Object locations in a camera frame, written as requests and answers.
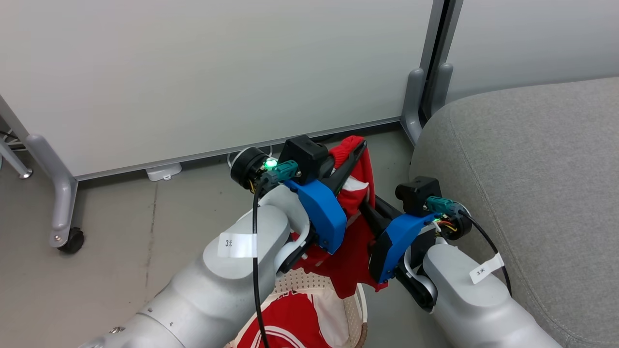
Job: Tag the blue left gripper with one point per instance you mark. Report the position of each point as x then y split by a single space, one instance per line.
321 217

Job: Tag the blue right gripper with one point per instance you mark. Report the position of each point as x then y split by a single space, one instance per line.
394 246

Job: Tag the red clothing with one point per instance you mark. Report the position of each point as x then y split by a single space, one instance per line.
350 261

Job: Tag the red and white jersey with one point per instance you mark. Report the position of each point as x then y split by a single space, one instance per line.
290 319

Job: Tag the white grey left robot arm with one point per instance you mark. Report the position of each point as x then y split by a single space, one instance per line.
217 290

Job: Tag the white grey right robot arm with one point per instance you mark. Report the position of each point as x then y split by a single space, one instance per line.
464 299

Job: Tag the cream perforated laundry basket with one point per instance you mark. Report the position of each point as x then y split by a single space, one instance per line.
309 280

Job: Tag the grey fabric sofa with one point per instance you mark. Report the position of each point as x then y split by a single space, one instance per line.
532 169

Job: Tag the small white floor device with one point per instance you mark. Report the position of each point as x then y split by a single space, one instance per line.
164 171

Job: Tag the wide white partition panel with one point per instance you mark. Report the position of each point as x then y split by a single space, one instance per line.
193 72

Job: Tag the narrow white partition panel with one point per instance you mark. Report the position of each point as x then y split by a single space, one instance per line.
532 38

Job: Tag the black caster wheel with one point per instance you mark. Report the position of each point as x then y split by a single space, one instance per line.
72 240

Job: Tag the thin grey table leg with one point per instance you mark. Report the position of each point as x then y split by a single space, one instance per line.
14 162

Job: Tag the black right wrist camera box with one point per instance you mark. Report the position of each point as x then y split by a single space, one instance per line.
416 193

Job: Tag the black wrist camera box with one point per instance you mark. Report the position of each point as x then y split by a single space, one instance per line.
304 157
416 193

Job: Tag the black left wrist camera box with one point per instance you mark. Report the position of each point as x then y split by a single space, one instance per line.
304 157

